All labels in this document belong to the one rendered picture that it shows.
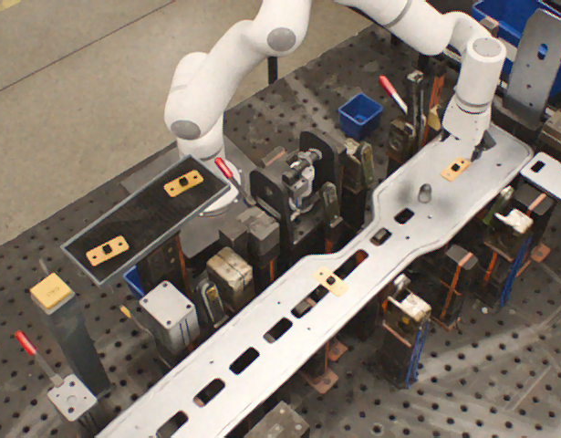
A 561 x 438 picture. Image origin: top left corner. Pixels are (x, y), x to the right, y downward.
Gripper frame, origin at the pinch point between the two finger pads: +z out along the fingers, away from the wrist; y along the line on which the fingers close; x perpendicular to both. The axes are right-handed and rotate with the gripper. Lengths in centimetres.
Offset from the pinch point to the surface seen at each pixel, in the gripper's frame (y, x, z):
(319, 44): -133, 98, 110
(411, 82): -15.7, -1.8, -11.9
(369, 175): -13.3, -17.3, 7.7
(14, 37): -244, -1, 111
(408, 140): -13.3, -2.6, 6.0
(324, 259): -4.9, -43.1, 8.8
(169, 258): -30, -69, 7
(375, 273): 6.0, -37.6, 8.9
